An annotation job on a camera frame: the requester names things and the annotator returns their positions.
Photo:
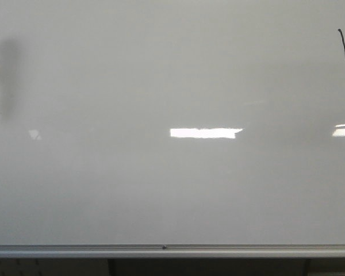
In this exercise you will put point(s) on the black marker stroke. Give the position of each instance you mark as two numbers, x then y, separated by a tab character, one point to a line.
342	40

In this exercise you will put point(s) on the white whiteboard with aluminium frame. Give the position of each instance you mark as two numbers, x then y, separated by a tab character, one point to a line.
172	129

